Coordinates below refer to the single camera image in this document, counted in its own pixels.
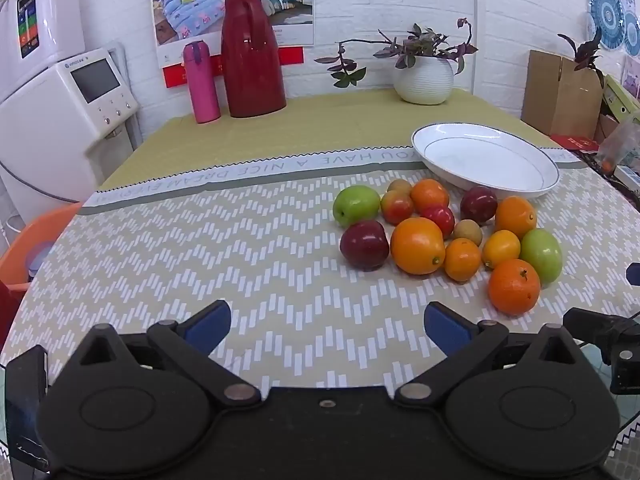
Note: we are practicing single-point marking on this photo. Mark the large orange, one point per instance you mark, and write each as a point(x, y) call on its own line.
point(417, 245)

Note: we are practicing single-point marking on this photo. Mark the orange plastic chair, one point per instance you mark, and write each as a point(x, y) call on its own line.
point(30, 235)

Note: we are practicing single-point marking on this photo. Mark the small red-green apple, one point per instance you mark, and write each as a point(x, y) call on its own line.
point(397, 207)

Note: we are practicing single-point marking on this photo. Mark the small red apple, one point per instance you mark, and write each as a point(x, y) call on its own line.
point(439, 220)

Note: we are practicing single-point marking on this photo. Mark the dark red plum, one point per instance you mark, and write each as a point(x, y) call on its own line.
point(478, 204)

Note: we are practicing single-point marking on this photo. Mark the bedding wall poster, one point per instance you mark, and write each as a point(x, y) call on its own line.
point(195, 5)

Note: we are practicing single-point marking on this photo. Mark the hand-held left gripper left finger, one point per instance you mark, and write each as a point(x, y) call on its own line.
point(207, 327)

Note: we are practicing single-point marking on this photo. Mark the white dispenser with screen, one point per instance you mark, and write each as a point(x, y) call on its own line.
point(50, 125)

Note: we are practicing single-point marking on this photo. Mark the cardboard box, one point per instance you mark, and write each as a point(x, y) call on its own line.
point(555, 95)

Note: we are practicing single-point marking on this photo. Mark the zigzag patterned tablecloth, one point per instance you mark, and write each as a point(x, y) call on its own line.
point(250, 270)

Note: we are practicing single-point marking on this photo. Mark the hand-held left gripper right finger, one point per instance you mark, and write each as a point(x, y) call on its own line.
point(445, 327)

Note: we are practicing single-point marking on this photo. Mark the dark red apple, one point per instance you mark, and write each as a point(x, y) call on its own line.
point(364, 245)

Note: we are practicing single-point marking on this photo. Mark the red envelope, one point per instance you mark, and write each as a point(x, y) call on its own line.
point(575, 142)

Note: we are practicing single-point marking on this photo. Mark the purple leafed plant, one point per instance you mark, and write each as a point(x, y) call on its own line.
point(587, 55)

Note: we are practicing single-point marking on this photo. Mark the large blue decorative wall plate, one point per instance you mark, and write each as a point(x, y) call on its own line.
point(606, 12)

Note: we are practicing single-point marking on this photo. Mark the yellow-orange citrus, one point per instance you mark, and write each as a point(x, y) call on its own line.
point(501, 248)

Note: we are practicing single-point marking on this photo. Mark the green apple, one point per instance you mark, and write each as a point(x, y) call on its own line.
point(356, 205)
point(541, 255)

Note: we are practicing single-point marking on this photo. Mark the white wall pipe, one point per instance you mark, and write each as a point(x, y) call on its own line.
point(474, 25)

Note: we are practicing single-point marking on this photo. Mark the white plate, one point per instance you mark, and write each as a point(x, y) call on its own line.
point(480, 155)

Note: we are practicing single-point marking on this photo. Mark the deep orange mandarin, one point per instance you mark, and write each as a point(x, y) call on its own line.
point(514, 286)

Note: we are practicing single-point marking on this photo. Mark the potted plant in white pot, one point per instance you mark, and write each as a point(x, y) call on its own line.
point(425, 80)

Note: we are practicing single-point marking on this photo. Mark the small tan fruit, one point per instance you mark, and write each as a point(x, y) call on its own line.
point(468, 233)
point(399, 186)

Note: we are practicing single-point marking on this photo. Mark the clear plastic bag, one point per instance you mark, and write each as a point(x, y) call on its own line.
point(620, 145)

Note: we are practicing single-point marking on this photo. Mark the pink bottle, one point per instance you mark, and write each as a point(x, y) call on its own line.
point(201, 85)

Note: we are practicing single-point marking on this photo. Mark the green box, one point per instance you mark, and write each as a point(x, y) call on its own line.
point(620, 97)

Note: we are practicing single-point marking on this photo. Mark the white wall water purifier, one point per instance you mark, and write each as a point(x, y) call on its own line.
point(50, 0)

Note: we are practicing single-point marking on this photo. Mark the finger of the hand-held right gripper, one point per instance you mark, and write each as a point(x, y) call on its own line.
point(590, 327)
point(635, 274)

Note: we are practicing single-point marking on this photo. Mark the red thermos jug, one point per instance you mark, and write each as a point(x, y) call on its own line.
point(252, 60)

